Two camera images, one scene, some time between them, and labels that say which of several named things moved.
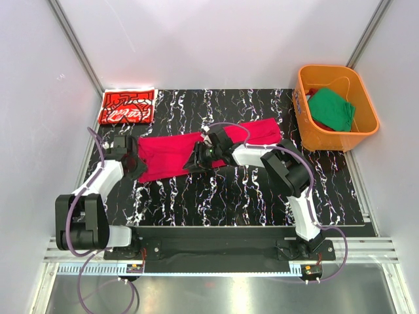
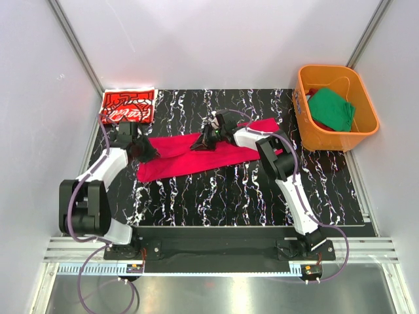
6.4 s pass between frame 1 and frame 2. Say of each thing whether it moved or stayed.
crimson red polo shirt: stayed
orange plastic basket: stayed
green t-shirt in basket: stayed
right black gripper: moved
